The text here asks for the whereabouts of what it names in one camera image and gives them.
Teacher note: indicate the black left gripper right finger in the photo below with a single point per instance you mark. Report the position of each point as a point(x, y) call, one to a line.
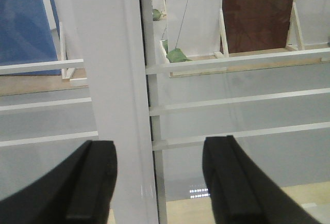
point(240, 191)

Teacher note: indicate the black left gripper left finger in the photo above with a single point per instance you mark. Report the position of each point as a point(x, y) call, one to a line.
point(78, 190)

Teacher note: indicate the white framed sliding glass door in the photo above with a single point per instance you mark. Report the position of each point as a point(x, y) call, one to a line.
point(274, 102)

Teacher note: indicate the blue door panel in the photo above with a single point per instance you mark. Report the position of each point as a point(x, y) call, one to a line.
point(25, 33)

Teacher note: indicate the brown wooden door panel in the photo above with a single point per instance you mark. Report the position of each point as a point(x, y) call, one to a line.
point(254, 25)

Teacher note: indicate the fixed white glass panel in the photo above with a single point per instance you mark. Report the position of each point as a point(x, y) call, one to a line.
point(40, 129)

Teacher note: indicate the green sandbag near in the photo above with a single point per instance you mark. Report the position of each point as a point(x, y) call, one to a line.
point(176, 55)

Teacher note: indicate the green sandbag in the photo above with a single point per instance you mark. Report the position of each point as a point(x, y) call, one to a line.
point(158, 15)
point(176, 55)

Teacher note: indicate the green sandbag far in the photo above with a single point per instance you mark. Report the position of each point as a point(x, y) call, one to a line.
point(158, 15)

